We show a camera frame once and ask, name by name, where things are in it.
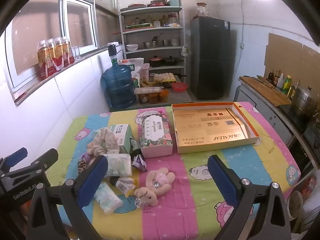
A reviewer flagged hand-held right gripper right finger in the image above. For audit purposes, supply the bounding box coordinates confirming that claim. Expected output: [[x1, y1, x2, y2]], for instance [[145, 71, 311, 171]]
[[207, 154, 292, 240]]

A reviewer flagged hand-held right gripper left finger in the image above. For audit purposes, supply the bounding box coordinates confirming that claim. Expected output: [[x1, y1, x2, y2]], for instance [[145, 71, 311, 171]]
[[26, 155, 109, 240]]

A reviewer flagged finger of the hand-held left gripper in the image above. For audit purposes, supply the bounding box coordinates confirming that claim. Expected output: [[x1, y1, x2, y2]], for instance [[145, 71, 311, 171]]
[[0, 147, 28, 173], [14, 148, 59, 178]]

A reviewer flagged leopard print cloth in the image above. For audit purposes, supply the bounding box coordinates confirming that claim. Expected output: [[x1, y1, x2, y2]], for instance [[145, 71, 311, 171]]
[[77, 160, 94, 174]]

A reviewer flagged small clear tissue packet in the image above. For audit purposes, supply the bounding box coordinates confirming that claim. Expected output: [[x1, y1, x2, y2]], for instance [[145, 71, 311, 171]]
[[94, 181, 124, 215]]

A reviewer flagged purple and white packet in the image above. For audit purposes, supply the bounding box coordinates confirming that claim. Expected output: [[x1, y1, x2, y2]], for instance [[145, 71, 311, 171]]
[[131, 154, 148, 172]]

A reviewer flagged gold cardboard box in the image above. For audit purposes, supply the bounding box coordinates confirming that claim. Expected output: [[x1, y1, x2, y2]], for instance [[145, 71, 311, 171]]
[[171, 102, 260, 154]]

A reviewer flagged white tissue pack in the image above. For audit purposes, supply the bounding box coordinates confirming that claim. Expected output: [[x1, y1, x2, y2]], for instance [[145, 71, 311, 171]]
[[102, 154, 133, 178]]

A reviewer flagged yellow snack wrapper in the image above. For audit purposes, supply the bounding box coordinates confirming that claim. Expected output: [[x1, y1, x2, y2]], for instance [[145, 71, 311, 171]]
[[115, 176, 138, 197]]

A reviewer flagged grey frilly cloth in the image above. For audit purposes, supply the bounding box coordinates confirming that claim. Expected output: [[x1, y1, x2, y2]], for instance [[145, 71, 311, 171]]
[[92, 127, 120, 155]]

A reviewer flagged white and green carton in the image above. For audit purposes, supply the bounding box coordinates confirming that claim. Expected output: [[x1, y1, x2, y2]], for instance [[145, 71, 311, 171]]
[[109, 124, 134, 154]]

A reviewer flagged white packet with blue print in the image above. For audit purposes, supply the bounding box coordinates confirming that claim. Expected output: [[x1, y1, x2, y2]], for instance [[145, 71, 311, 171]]
[[129, 136, 140, 152]]

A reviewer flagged colourful striped cartoon blanket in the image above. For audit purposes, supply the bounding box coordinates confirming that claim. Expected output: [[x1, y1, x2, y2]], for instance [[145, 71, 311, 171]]
[[56, 102, 302, 240]]

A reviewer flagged floral tissue pack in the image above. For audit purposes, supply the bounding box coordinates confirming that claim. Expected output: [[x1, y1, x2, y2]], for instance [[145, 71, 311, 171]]
[[136, 112, 173, 158]]

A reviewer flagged kitchen counter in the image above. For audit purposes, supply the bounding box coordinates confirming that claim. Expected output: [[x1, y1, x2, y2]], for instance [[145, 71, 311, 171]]
[[236, 76, 320, 170]]

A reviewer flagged row of oil bottles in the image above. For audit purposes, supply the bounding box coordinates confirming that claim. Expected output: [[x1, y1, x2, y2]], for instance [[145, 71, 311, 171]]
[[37, 40, 54, 80]]

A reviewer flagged black stove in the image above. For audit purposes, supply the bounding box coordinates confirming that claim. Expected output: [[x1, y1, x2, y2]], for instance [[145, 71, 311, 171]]
[[279, 104, 320, 133]]

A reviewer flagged blue water jug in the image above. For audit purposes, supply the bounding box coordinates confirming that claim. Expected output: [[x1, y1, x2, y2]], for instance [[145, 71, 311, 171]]
[[101, 64, 137, 110]]

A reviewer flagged red drink bottle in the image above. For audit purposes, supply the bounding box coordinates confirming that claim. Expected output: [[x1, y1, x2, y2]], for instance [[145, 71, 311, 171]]
[[61, 36, 75, 65], [54, 37, 70, 68], [46, 39, 63, 72]]

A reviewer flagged wooden cutting board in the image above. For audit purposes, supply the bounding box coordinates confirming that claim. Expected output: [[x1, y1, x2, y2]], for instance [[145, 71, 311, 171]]
[[241, 76, 292, 108]]

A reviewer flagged red plastic basket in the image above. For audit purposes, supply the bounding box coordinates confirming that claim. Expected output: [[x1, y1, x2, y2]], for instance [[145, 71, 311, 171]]
[[171, 82, 188, 92]]

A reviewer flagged bundle of wooden sticks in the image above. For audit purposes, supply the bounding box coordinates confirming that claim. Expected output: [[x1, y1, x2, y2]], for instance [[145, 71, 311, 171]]
[[134, 87, 164, 95]]

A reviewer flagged steel pot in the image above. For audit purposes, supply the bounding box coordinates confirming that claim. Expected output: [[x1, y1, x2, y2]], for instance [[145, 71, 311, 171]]
[[291, 86, 319, 118]]

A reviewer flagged green and yellow bottle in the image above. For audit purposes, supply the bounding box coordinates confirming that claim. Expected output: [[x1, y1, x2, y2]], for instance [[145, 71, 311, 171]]
[[282, 75, 292, 94]]

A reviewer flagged white sack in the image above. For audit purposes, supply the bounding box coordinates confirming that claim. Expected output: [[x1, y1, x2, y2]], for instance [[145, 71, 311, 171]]
[[125, 58, 145, 78]]

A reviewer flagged sliding window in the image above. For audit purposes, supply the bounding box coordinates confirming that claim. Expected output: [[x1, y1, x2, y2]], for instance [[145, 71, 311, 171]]
[[5, 0, 99, 88]]

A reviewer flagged water jug pump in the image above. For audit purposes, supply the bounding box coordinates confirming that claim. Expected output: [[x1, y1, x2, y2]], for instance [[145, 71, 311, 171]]
[[107, 44, 123, 65]]

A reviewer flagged dark refrigerator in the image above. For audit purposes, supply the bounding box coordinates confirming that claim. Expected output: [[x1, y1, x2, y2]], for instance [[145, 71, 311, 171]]
[[190, 17, 231, 100]]

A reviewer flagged black wok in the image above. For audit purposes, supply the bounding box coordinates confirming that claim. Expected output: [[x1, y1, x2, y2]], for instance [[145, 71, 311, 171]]
[[164, 56, 185, 66]]

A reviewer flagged black pot with red lid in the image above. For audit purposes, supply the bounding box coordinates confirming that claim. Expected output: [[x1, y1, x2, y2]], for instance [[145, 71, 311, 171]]
[[149, 56, 164, 67]]

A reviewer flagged grey metal shelf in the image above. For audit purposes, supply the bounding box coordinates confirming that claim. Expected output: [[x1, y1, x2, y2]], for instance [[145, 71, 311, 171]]
[[119, 6, 188, 83]]

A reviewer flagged glass jar with cork lid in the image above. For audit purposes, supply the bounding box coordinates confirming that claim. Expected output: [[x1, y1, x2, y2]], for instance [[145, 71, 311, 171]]
[[195, 2, 208, 19]]

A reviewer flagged cardboard wall sheet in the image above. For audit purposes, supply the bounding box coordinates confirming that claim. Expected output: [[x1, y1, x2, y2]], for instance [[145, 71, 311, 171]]
[[264, 33, 320, 93]]

